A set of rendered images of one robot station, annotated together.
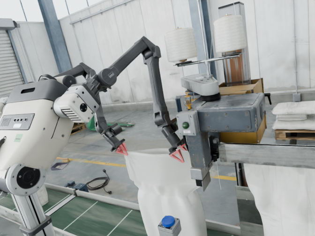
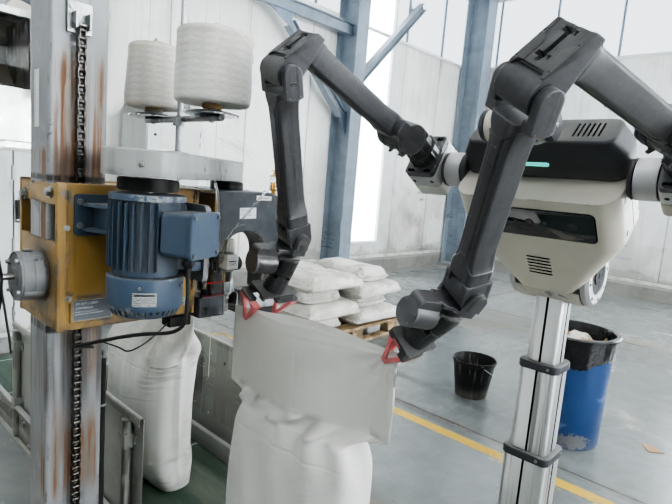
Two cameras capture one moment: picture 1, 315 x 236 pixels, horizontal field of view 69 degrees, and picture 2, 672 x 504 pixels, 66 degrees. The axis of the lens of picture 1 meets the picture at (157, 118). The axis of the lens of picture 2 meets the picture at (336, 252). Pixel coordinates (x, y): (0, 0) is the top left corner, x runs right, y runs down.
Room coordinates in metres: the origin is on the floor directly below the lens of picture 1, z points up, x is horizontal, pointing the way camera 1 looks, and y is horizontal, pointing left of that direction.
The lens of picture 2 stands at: (2.41, 0.26, 1.39)
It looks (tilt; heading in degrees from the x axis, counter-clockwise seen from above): 8 degrees down; 188
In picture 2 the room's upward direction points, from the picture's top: 5 degrees clockwise
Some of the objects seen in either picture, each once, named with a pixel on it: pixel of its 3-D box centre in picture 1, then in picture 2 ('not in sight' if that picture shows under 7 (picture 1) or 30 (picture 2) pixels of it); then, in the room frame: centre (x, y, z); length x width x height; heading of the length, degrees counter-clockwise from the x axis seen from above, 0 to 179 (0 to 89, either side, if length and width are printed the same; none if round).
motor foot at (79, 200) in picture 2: not in sight; (111, 217); (1.40, -0.37, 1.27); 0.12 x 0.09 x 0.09; 146
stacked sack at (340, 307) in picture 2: not in sight; (319, 307); (-1.83, -0.46, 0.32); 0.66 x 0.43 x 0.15; 148
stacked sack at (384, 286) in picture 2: not in sight; (364, 286); (-2.34, -0.14, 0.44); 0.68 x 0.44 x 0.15; 146
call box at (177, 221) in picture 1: (169, 227); not in sight; (0.90, 0.05, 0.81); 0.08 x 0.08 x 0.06; 56
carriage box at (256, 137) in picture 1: (237, 112); (109, 248); (1.26, -0.46, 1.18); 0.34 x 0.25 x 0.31; 146
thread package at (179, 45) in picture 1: (180, 45); (214, 69); (1.29, -0.20, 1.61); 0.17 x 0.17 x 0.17
